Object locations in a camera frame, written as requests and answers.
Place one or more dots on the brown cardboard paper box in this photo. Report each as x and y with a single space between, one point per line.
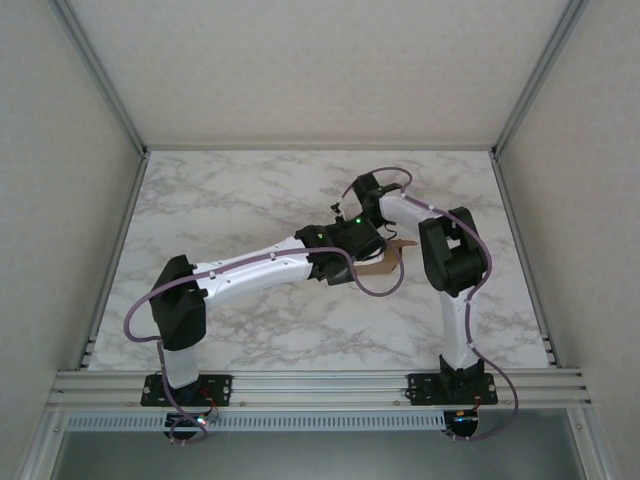
387 262

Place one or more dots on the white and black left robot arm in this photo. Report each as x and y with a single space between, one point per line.
250 272

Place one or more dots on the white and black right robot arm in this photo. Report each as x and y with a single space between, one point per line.
405 210

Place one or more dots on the small black controller board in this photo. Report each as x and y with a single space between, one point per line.
462 422
192 421

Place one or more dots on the thin aluminium table edge rail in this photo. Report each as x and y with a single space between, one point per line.
510 200
111 265
320 148

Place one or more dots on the wide grooved aluminium rail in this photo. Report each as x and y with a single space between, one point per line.
320 387

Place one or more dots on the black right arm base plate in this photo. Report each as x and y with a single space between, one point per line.
425 387

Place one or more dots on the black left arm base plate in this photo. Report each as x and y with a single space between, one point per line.
220 387

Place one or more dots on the aluminium corner post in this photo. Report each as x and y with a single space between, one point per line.
100 80
540 75

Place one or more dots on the aluminium frame leg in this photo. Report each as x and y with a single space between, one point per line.
595 450
42 445

